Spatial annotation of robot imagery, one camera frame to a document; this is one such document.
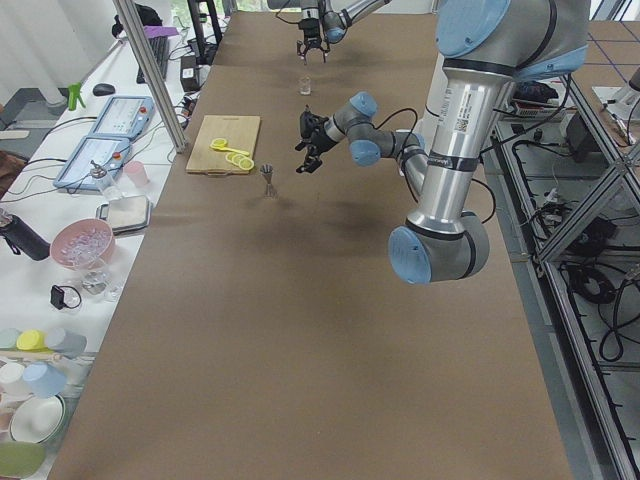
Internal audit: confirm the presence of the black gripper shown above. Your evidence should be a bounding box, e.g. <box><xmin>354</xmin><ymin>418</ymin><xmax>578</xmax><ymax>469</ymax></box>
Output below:
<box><xmin>296</xmin><ymin>18</ymin><xmax>329</xmax><ymax>65</ymax></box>
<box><xmin>294</xmin><ymin>111</ymin><xmax>331</xmax><ymax>174</ymax></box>

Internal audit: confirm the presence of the clear glass beaker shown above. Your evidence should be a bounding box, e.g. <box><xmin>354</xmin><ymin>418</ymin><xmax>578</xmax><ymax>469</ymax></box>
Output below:
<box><xmin>298</xmin><ymin>76</ymin><xmax>312</xmax><ymax>96</ymax></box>

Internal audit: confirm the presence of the steel jigger measuring cup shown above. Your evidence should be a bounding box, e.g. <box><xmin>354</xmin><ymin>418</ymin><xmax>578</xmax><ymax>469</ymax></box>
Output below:
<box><xmin>260</xmin><ymin>164</ymin><xmax>277</xmax><ymax>198</ymax></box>

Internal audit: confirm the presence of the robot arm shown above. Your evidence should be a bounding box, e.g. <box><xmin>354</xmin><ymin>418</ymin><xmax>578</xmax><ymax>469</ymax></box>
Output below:
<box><xmin>267</xmin><ymin>0</ymin><xmax>389</xmax><ymax>64</ymax></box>
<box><xmin>298</xmin><ymin>1</ymin><xmax>590</xmax><ymax>284</ymax></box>

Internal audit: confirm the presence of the pink plastic cup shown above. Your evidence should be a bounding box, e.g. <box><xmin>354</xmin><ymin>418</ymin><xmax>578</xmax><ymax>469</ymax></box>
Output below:
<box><xmin>123</xmin><ymin>160</ymin><xmax>150</xmax><ymax>187</ymax></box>

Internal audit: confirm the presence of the lemon slice end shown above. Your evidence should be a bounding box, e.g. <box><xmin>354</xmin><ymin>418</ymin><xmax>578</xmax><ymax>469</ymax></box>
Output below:
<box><xmin>237</xmin><ymin>156</ymin><xmax>254</xmax><ymax>171</ymax></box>

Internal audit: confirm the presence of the bamboo cutting board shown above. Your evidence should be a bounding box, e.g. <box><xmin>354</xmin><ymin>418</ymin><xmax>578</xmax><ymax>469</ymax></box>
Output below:
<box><xmin>186</xmin><ymin>115</ymin><xmax>261</xmax><ymax>176</ymax></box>

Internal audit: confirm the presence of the lemon slice middle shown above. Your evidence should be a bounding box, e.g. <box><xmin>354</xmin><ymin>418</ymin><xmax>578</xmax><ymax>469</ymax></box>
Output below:
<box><xmin>230</xmin><ymin>154</ymin><xmax>245</xmax><ymax>166</ymax></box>

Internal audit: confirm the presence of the lemon slice on knife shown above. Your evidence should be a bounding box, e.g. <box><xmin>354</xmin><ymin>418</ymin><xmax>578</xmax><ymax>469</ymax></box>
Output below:
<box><xmin>209</xmin><ymin>138</ymin><xmax>228</xmax><ymax>151</ymax></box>

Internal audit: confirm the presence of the black keyboard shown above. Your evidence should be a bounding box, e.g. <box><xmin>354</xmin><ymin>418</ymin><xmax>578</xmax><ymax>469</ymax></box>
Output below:
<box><xmin>147</xmin><ymin>36</ymin><xmax>169</xmax><ymax>80</ymax></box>

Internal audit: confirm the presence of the upper teach pendant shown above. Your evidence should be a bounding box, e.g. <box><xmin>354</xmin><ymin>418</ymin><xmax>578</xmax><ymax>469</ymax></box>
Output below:
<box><xmin>90</xmin><ymin>95</ymin><xmax>155</xmax><ymax>140</ymax></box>

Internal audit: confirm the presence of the teach pendant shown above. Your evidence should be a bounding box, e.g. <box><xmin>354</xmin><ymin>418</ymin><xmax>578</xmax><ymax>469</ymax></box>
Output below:
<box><xmin>90</xmin><ymin>95</ymin><xmax>155</xmax><ymax>140</ymax></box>
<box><xmin>53</xmin><ymin>136</ymin><xmax>131</xmax><ymax>191</ymax></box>

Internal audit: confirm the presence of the metal tray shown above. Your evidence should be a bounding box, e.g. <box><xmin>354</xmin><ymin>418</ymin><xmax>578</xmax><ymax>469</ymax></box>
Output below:
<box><xmin>96</xmin><ymin>195</ymin><xmax>153</xmax><ymax>235</ymax></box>

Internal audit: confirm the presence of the lower teach pendant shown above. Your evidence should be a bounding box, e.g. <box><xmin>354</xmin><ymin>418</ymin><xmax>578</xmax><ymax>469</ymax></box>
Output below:
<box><xmin>53</xmin><ymin>136</ymin><xmax>131</xmax><ymax>191</ymax></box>

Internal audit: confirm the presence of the black computer mouse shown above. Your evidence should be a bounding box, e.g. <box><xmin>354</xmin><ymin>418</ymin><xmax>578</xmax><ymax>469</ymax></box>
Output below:
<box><xmin>92</xmin><ymin>83</ymin><xmax>116</xmax><ymax>97</ymax></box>

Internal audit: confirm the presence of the pink bowl with ice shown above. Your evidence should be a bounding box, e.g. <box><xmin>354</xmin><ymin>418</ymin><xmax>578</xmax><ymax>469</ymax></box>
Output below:
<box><xmin>50</xmin><ymin>218</ymin><xmax>116</xmax><ymax>270</ymax></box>

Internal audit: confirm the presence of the wine glass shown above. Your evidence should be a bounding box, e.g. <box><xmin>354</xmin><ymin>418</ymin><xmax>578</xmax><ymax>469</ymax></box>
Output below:
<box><xmin>78</xmin><ymin>258</ymin><xmax>123</xmax><ymax>302</ymax></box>

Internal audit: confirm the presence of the green spray bottle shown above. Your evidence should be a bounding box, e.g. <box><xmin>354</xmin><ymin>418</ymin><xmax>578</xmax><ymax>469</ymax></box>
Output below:
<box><xmin>67</xmin><ymin>82</ymin><xmax>86</xmax><ymax>111</ymax></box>

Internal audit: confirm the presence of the black water bottle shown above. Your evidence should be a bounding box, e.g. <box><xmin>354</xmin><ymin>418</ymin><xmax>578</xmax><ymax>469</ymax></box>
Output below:
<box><xmin>1</xmin><ymin>209</ymin><xmax>50</xmax><ymax>261</ymax></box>

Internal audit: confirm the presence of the white bowl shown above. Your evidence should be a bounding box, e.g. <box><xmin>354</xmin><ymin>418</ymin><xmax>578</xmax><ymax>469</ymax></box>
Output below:
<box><xmin>9</xmin><ymin>396</ymin><xmax>66</xmax><ymax>443</ymax></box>

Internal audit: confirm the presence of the aluminium frame post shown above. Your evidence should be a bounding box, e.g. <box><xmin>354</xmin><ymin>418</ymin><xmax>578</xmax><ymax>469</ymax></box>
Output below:
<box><xmin>113</xmin><ymin>0</ymin><xmax>187</xmax><ymax>153</ymax></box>

